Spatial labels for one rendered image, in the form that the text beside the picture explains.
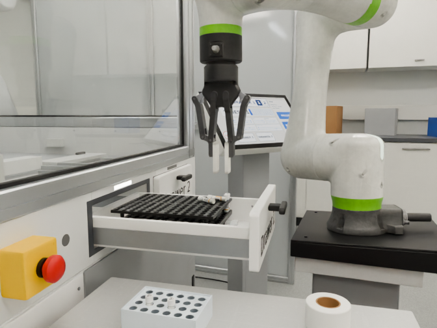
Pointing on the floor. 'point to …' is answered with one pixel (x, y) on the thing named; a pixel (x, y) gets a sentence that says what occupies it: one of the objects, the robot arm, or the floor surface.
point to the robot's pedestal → (359, 281)
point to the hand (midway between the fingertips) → (222, 157)
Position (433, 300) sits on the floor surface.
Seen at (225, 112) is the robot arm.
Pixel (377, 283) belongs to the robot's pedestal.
